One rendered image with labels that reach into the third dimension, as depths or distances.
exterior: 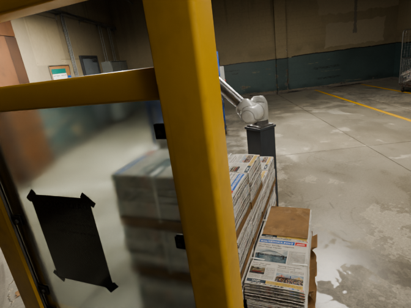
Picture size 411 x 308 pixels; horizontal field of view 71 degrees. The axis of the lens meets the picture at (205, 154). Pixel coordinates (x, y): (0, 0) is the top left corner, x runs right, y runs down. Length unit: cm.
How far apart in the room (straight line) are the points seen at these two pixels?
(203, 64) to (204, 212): 28
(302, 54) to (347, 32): 170
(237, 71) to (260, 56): 99
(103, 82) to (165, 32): 17
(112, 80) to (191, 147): 20
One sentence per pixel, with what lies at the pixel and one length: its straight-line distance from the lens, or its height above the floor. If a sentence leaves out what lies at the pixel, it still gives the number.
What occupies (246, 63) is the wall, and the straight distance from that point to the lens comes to 1134.
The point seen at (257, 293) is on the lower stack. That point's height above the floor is 54.
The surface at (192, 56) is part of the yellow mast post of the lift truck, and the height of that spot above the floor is 166.
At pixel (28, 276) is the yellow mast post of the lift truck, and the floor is 109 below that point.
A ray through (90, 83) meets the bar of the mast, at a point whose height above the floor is 163.
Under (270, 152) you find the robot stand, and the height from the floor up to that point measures 75.
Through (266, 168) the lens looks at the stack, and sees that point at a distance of 216.
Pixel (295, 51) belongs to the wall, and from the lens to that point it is 1167.
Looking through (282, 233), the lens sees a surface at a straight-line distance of 186.
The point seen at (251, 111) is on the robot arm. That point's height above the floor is 120.
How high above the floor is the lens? 165
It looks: 18 degrees down
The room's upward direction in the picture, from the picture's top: 8 degrees counter-clockwise
